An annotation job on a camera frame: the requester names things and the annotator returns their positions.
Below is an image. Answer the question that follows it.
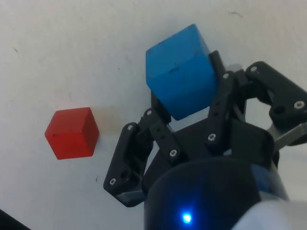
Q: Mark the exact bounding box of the red cube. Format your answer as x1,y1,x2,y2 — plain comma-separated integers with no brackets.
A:
44,107,100,159

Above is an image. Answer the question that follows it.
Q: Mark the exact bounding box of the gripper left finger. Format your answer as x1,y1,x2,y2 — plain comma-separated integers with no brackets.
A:
103,92,189,207

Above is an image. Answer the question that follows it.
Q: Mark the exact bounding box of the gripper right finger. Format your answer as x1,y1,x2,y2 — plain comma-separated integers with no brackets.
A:
203,50,307,153

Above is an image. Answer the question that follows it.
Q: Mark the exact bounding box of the blue cube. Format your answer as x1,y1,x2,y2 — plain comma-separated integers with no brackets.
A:
145,23,219,121

